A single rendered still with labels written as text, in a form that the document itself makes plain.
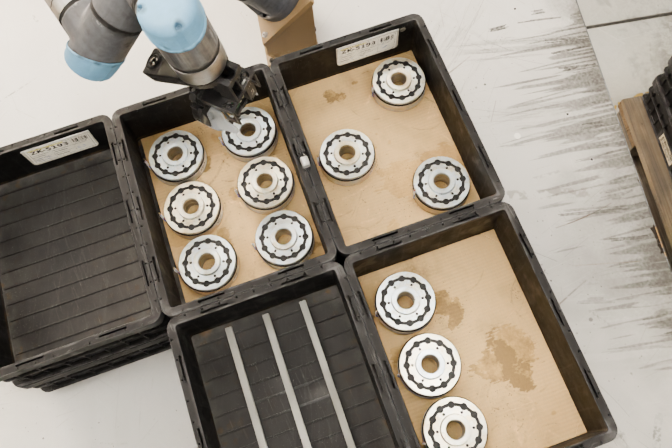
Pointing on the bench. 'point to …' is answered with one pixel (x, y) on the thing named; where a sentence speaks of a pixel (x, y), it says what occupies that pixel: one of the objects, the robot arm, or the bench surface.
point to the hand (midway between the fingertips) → (224, 109)
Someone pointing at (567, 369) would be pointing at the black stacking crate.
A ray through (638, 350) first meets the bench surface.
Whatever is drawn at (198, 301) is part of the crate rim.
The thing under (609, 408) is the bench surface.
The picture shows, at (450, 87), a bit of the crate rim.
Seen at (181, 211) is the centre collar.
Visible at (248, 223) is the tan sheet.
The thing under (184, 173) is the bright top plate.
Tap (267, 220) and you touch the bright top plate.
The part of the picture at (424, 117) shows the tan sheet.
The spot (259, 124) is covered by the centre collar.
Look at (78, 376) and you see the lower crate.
